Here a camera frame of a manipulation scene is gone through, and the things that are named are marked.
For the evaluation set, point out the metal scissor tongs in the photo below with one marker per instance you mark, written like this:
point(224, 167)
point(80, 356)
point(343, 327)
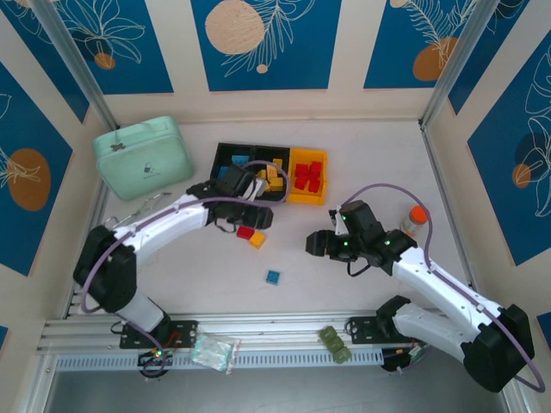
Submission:
point(148, 202)

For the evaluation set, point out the black plastic bin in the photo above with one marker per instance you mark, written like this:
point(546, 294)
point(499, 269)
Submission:
point(269, 151)

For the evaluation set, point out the aluminium table rail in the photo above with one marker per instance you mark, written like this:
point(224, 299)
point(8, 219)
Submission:
point(275, 327)

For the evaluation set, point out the olive green block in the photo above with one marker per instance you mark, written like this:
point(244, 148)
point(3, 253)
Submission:
point(334, 344)
point(342, 354)
point(328, 334)

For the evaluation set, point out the aluminium side rail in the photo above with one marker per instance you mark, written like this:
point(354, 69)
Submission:
point(100, 200)
point(435, 163)

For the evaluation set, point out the aluminium frame post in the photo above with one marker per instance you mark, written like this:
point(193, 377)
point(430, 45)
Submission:
point(457, 64)
point(78, 64)

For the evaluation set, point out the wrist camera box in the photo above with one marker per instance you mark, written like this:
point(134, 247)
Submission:
point(255, 190)
point(336, 216)

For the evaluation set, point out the red lego brick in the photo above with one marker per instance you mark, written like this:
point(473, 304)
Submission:
point(244, 232)
point(302, 170)
point(300, 184)
point(316, 168)
point(314, 185)

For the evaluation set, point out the orange lid jar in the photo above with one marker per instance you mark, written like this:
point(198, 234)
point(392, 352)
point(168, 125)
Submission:
point(417, 217)

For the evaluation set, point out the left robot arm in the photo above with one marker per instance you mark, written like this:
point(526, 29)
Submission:
point(107, 275)

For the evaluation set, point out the clear plastic bag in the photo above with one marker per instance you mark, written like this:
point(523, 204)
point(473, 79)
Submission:
point(213, 353)

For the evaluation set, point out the mint green zip case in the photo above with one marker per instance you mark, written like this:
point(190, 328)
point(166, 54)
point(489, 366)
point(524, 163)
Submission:
point(142, 159)

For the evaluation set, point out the blue lego brick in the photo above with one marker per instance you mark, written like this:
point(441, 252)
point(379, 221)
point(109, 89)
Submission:
point(239, 160)
point(223, 173)
point(272, 277)

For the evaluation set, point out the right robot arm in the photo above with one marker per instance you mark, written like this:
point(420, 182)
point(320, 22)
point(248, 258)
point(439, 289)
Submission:
point(495, 353)

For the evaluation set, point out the yellow lego brick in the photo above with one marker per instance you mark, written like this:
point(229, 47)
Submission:
point(261, 174)
point(271, 171)
point(275, 184)
point(257, 239)
point(277, 162)

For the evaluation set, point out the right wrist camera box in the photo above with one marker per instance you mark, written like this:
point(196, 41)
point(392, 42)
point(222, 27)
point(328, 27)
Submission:
point(336, 216)

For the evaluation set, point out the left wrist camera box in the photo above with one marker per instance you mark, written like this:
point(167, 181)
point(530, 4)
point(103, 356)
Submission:
point(255, 190)

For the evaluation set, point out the yellow plastic bin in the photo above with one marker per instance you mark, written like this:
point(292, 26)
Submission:
point(305, 199)

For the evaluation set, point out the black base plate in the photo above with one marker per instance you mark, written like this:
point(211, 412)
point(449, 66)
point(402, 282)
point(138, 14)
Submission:
point(185, 333)
point(361, 329)

